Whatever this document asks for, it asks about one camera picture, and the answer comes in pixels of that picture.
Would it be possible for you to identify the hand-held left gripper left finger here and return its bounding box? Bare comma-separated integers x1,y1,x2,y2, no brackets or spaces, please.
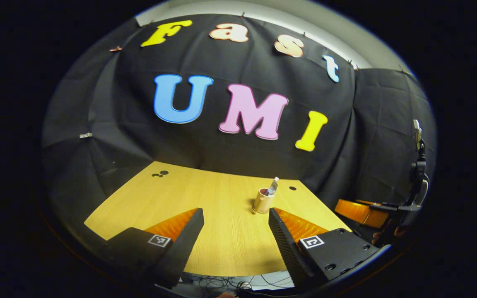
106,208,205,289

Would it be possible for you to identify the black backdrop cloth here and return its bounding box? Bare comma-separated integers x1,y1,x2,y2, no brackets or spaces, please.
42,14,438,249

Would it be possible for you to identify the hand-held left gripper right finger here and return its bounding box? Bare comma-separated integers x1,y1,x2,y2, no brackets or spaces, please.
268,208,382,290

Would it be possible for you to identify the wooden desktop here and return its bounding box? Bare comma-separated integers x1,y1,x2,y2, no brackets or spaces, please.
84,161,352,277

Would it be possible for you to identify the beige cup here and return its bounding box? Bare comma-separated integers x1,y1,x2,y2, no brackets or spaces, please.
253,188,275,214

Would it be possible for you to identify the tangle of black cables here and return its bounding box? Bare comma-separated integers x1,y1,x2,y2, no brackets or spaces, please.
181,273,295,292

